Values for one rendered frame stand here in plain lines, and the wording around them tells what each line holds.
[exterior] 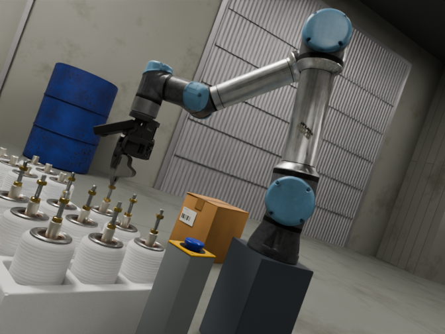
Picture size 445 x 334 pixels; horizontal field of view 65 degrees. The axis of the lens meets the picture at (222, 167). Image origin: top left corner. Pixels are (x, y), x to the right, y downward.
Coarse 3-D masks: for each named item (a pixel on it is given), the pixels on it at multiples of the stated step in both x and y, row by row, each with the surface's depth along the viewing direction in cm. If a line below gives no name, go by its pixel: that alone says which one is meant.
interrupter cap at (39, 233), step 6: (36, 228) 67; (42, 228) 68; (30, 234) 63; (36, 234) 64; (42, 234) 66; (60, 234) 68; (66, 234) 69; (42, 240) 62; (48, 240) 63; (54, 240) 64; (60, 240) 65; (66, 240) 66
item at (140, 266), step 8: (128, 248) 81; (136, 248) 80; (128, 256) 80; (136, 256) 79; (144, 256) 79; (152, 256) 80; (160, 256) 81; (128, 264) 80; (136, 264) 79; (144, 264) 79; (152, 264) 80; (128, 272) 79; (136, 272) 79; (144, 272) 79; (152, 272) 80; (136, 280) 79; (144, 280) 80; (152, 280) 81
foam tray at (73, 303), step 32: (0, 256) 67; (0, 288) 57; (32, 288) 60; (64, 288) 64; (96, 288) 68; (128, 288) 73; (0, 320) 56; (32, 320) 60; (64, 320) 64; (96, 320) 69; (128, 320) 75
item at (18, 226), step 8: (8, 216) 70; (16, 216) 70; (0, 224) 71; (8, 224) 70; (16, 224) 69; (24, 224) 70; (32, 224) 70; (40, 224) 72; (48, 224) 74; (0, 232) 70; (8, 232) 69; (16, 232) 69; (24, 232) 70; (0, 240) 70; (8, 240) 69; (16, 240) 69; (0, 248) 69; (8, 248) 69; (16, 248) 70
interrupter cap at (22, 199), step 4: (0, 192) 81; (4, 192) 82; (8, 192) 83; (0, 196) 78; (4, 196) 79; (20, 196) 84; (24, 196) 85; (8, 200) 78; (12, 200) 79; (16, 200) 79; (20, 200) 81; (24, 200) 82; (28, 200) 83
